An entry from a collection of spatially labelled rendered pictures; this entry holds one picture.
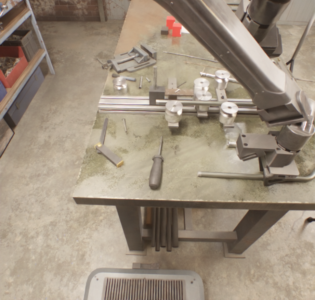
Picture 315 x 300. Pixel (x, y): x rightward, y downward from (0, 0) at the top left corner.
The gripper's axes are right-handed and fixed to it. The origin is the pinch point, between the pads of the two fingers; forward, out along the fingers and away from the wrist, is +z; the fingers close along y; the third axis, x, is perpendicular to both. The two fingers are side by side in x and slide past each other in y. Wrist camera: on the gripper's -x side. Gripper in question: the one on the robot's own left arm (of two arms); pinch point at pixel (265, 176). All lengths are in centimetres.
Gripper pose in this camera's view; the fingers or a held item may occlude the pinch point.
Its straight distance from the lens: 67.5
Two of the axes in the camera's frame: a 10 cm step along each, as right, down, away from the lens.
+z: -0.1, 6.5, 7.6
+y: -0.6, 7.6, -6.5
